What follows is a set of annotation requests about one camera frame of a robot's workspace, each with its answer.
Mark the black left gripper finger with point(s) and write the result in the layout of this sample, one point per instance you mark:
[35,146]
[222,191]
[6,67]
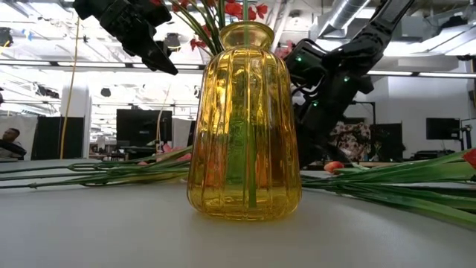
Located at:
[158,46]
[143,50]

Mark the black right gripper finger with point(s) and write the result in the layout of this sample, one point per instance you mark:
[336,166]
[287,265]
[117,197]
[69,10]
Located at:
[310,145]
[331,145]

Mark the orange artificial tulip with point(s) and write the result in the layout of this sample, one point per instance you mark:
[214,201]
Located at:
[333,166]

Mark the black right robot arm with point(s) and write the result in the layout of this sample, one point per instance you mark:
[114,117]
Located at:
[372,33]

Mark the yellow ribbed glass vase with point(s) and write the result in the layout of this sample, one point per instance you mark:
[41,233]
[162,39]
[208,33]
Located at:
[217,123]

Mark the floral patterned cloth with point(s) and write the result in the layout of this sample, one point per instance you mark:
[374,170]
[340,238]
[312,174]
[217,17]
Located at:
[353,139]

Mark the ceiling light strip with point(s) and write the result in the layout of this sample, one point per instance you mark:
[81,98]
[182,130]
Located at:
[420,74]
[93,64]

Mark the round black ceiling fixture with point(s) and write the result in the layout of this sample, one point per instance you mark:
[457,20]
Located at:
[106,92]

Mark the black square screen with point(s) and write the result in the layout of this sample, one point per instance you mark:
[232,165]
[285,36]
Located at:
[388,139]

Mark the large black computer monitor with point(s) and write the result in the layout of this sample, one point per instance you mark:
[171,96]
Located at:
[143,126]

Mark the dark office desk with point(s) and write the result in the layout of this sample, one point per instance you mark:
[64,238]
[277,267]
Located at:
[433,153]

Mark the small black monitor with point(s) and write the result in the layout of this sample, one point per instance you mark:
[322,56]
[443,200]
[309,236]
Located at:
[442,128]

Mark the black partition panel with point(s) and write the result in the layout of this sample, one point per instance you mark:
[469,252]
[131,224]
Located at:
[57,137]

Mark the dome ceiling camera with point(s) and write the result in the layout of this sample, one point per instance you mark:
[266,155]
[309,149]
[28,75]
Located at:
[174,41]

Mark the silver ventilation duct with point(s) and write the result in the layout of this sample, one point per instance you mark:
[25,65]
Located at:
[347,13]

